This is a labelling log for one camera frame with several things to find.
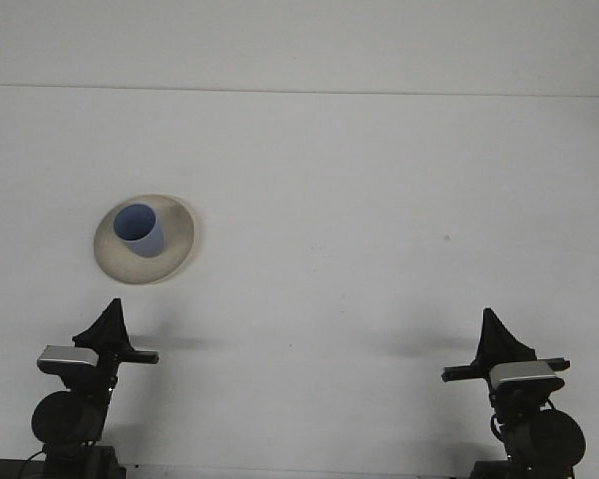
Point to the pale blue cup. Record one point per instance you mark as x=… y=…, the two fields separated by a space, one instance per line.
x=147 y=244

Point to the pale round plate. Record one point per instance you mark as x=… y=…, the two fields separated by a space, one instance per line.
x=145 y=272

